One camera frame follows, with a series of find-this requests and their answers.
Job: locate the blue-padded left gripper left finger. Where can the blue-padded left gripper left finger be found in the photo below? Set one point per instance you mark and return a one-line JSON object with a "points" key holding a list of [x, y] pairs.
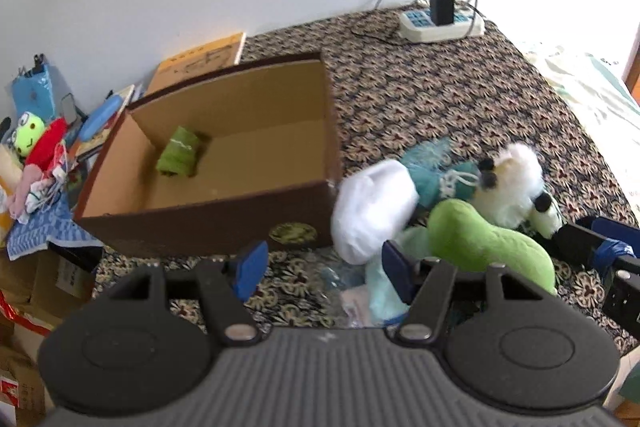
{"points": [[223, 290]]}

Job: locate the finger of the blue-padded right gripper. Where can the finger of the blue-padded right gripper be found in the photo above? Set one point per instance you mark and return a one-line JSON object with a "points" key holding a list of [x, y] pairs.
{"points": [[620, 248], [574, 245]]}

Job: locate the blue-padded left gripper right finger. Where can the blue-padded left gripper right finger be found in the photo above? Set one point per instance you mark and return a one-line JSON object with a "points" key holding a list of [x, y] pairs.
{"points": [[426, 288]]}

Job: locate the white panda plush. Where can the white panda plush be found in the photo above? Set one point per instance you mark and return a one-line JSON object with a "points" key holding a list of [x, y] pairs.
{"points": [[511, 192]]}

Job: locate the white soft pouch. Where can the white soft pouch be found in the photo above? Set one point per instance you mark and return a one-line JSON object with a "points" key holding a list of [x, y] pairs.
{"points": [[372, 205]]}

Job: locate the red soft toy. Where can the red soft toy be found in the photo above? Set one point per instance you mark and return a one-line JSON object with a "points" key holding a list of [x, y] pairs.
{"points": [[43, 152]]}

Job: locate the light mint cloth bag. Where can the light mint cloth bag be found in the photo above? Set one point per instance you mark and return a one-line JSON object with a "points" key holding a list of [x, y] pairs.
{"points": [[384, 304]]}

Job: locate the green bean plush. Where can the green bean plush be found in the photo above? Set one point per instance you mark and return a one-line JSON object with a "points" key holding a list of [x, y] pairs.
{"points": [[457, 233]]}

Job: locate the clear plastic packaging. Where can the clear plastic packaging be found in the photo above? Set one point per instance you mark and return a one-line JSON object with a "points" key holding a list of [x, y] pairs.
{"points": [[346, 295]]}

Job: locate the brown cardboard box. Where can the brown cardboard box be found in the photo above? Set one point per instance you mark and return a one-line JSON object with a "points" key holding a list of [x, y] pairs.
{"points": [[274, 161]]}

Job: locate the green rolled cloth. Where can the green rolled cloth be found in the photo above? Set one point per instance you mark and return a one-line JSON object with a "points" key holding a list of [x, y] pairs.
{"points": [[182, 152]]}

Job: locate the pastel bed sheet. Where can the pastel bed sheet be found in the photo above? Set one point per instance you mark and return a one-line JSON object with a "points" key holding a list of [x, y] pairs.
{"points": [[601, 103]]}

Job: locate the blue patterned cloth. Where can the blue patterned cloth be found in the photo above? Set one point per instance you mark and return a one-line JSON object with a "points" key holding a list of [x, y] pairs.
{"points": [[51, 224]]}

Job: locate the floral patterned tablecloth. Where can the floral patterned tablecloth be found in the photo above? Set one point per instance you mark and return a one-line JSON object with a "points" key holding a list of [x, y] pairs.
{"points": [[481, 93]]}

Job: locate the blue pen case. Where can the blue pen case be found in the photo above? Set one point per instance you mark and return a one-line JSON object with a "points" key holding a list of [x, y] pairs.
{"points": [[100, 117]]}

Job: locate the pink cloth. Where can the pink cloth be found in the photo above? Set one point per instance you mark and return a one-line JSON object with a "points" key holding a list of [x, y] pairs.
{"points": [[31, 193]]}

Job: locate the green frog toy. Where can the green frog toy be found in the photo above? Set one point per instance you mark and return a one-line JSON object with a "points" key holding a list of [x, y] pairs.
{"points": [[28, 131]]}

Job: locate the black charger plug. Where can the black charger plug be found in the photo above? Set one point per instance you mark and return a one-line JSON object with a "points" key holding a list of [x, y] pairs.
{"points": [[442, 12]]}

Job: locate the teal drawstring bag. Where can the teal drawstring bag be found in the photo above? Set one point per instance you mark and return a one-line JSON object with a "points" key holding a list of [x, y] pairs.
{"points": [[436, 177]]}

